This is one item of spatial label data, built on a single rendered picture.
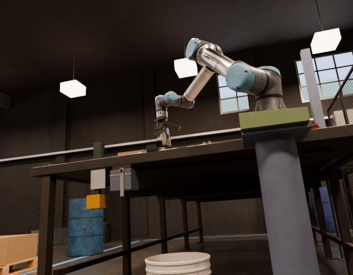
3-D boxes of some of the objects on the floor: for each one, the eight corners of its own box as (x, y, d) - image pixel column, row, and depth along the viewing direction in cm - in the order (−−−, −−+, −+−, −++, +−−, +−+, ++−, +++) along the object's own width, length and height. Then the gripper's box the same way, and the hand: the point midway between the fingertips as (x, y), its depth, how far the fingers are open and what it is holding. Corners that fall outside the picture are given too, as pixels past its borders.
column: (396, 406, 79) (331, 114, 102) (257, 395, 88) (226, 129, 111) (351, 345, 115) (311, 139, 138) (256, 341, 124) (232, 148, 146)
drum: (110, 251, 494) (109, 197, 518) (91, 256, 439) (91, 196, 463) (81, 252, 509) (82, 199, 533) (59, 257, 454) (61, 198, 478)
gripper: (159, 123, 197) (161, 151, 192) (149, 115, 178) (151, 146, 173) (171, 121, 195) (174, 149, 190) (162, 113, 176) (165, 144, 171)
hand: (167, 147), depth 181 cm, fingers open, 14 cm apart
